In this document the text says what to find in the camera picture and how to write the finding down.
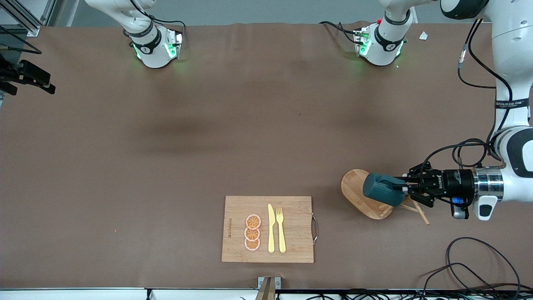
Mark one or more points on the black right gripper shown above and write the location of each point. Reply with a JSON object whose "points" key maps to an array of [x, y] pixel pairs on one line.
{"points": [[28, 73]]}

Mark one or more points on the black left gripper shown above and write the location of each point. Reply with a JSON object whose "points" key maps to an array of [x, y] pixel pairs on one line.
{"points": [[454, 181]]}

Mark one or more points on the teal cup with yellow inside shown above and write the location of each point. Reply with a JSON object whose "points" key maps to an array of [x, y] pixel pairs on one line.
{"points": [[381, 189]]}

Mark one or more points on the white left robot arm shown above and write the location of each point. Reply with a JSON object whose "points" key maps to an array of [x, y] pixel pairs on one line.
{"points": [[510, 41]]}

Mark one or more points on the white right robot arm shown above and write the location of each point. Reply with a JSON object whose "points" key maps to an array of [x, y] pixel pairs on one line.
{"points": [[154, 54]]}

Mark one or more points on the wooden cup rack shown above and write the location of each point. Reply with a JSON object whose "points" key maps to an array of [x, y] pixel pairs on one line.
{"points": [[354, 187]]}

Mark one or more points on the bamboo cutting board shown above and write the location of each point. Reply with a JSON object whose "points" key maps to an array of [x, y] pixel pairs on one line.
{"points": [[295, 233]]}

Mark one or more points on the yellow plastic fork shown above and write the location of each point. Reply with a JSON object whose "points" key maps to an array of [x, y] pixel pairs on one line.
{"points": [[281, 233]]}

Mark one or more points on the small white paper scrap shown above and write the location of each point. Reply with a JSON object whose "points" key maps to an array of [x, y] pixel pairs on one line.
{"points": [[423, 36]]}

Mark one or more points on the yellow plastic knife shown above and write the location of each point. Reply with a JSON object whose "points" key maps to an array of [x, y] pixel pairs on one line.
{"points": [[271, 233]]}

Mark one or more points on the toy orange slice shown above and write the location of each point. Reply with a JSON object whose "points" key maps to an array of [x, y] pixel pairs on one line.
{"points": [[253, 221]]}

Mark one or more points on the brown table cover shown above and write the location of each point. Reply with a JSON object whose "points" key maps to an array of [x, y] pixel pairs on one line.
{"points": [[166, 187]]}

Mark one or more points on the aluminium frame profile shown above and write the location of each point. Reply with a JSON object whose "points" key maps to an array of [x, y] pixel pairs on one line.
{"points": [[31, 30]]}

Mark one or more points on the metal camera bracket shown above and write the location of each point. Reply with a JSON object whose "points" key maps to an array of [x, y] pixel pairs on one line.
{"points": [[268, 287]]}

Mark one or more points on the white table edge rail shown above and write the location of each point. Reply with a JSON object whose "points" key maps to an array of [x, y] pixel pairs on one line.
{"points": [[83, 295]]}

